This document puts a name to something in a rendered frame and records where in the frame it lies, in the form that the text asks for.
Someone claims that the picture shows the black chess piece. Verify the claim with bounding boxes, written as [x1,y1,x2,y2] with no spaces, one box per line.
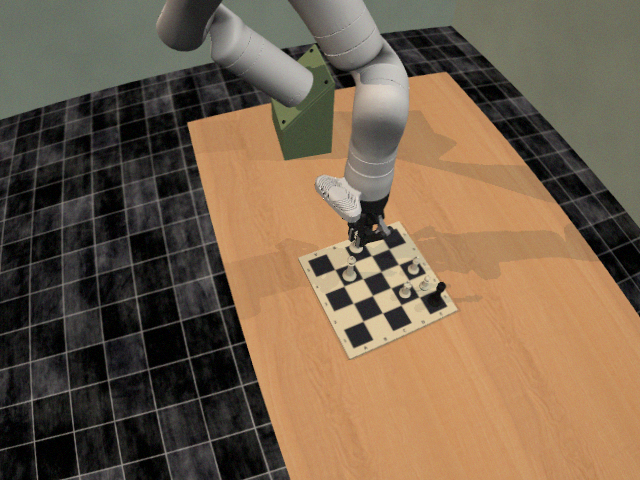
[428,282,446,307]

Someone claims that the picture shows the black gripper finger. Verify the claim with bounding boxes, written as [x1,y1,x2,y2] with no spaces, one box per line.
[355,213,394,248]
[347,221,358,242]

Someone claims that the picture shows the chessboard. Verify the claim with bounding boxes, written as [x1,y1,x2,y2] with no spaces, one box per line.
[298,221,458,360]

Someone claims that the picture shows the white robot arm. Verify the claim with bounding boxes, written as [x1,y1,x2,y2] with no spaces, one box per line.
[156,0,409,223]

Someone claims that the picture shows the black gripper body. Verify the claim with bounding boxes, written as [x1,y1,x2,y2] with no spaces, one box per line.
[360,192,390,226]

